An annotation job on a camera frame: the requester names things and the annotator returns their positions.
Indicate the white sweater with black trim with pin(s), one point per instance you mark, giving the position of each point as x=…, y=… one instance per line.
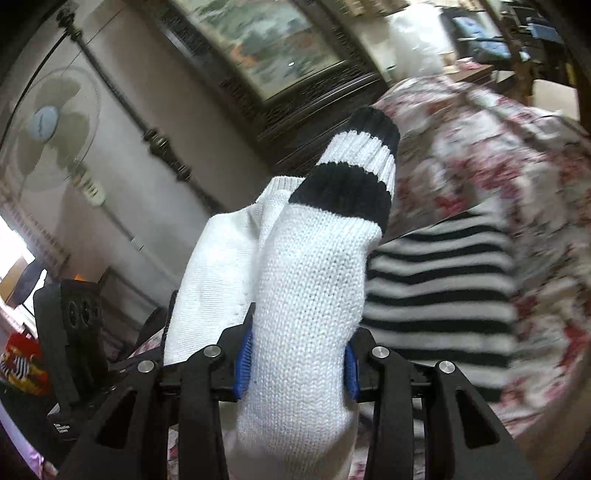
x=309, y=286

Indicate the black white striped garment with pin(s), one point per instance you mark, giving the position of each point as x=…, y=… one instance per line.
x=438, y=295

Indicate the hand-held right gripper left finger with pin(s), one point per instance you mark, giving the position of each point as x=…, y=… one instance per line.
x=242, y=364

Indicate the wooden side table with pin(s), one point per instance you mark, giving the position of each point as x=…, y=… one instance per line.
x=471, y=71

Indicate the blue cloth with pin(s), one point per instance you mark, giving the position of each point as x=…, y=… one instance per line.
x=485, y=39

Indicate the white standing fan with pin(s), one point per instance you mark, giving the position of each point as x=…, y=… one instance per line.
x=44, y=122

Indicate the colourful printed bag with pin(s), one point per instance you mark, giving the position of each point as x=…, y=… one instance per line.
x=23, y=364

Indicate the white plastic bag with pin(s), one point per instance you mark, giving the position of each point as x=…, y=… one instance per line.
x=420, y=37

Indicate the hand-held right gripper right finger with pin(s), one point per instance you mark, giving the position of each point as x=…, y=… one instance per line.
x=352, y=374

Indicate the carved wooden framed painting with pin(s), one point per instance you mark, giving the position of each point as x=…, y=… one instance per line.
x=277, y=41

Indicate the floral bed sheet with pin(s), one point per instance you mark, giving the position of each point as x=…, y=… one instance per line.
x=531, y=194

